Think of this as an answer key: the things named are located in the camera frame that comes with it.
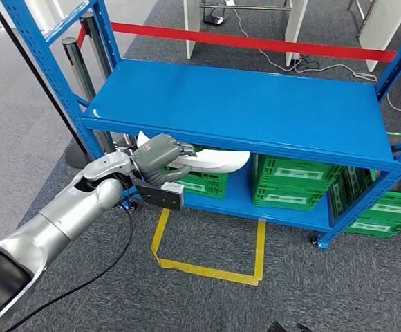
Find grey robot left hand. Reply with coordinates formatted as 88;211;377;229
132;133;198;188

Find white curved plastic part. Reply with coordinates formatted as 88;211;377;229
136;130;251;175

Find blue metal shelf rack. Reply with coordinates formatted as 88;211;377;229
0;0;401;250

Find black pole stand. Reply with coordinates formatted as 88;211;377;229
0;0;96;170

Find yellow floor tape outline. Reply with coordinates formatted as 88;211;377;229
151;208;267;287

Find black router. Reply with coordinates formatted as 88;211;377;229
202;13;226;26

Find red barrier belt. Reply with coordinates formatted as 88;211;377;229
76;21;401;66

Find white power adapter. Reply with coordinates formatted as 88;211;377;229
291;55;321;72

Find white lit partition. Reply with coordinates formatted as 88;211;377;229
0;0;96;29

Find white desk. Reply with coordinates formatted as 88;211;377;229
183;0;309;68

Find white desk panel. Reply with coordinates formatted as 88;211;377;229
358;0;401;73

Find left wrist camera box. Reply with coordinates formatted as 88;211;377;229
133;178;184;212

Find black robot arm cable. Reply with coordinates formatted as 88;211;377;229
5;206;134;332

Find white floor cable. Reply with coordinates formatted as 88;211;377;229
233;8;401;114

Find steel frame table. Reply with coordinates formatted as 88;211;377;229
347;0;372;39

